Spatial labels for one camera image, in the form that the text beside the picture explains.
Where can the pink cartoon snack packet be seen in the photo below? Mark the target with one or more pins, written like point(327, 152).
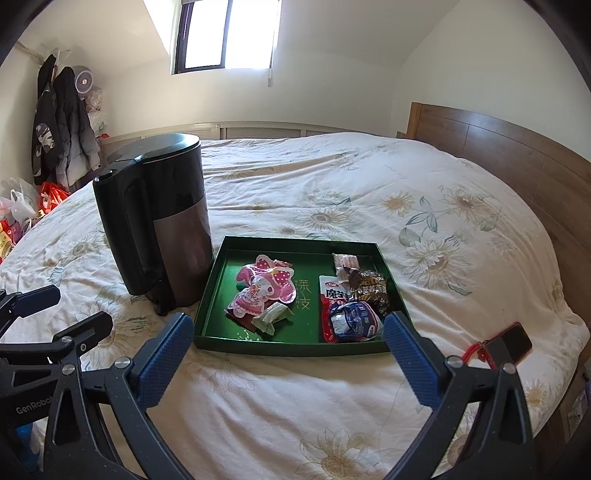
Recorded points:
point(263, 286)

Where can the black electric kettle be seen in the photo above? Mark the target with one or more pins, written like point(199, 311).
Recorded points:
point(175, 230)

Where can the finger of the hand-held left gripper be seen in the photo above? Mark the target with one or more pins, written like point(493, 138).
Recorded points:
point(92, 330)
point(37, 297)

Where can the wooden headboard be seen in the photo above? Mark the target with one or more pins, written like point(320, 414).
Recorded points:
point(508, 138)

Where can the pink striped snack packet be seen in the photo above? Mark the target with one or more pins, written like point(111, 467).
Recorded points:
point(345, 265)

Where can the red yellow gift bag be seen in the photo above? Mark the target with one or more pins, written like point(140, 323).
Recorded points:
point(5, 240)

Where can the green tray box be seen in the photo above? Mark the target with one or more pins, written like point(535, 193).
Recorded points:
point(304, 332)

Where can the black camo jacket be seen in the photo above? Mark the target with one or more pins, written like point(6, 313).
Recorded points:
point(44, 134)

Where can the red white snack packet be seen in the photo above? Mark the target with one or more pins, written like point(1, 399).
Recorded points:
point(330, 295)

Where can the beige slatted cabinet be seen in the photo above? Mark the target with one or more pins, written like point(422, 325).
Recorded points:
point(258, 131)

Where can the white plastic bag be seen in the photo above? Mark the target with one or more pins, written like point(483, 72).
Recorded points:
point(23, 205)

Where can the hanging white plastic bags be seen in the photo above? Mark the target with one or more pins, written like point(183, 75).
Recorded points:
point(97, 115)

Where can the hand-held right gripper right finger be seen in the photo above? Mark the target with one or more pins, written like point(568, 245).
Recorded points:
point(411, 360)

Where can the small white fan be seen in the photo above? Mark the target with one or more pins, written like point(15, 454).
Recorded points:
point(84, 81)

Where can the brown snack packet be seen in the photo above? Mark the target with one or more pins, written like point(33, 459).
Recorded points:
point(371, 290)

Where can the blue white snack packet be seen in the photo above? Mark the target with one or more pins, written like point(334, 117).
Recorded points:
point(355, 321)

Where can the small green candy packet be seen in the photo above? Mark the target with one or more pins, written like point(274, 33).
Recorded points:
point(272, 318)

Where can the dark framed window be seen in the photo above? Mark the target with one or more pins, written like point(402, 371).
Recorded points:
point(221, 32)

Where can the black grey puffer jacket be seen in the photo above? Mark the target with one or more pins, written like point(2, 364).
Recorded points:
point(74, 138)

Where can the orange red plastic bag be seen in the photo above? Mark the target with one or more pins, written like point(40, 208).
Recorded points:
point(53, 194)

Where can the dark red snack packet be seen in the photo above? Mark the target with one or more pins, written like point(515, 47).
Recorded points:
point(242, 324)

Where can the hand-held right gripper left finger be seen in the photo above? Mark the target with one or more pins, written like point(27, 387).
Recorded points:
point(164, 355)

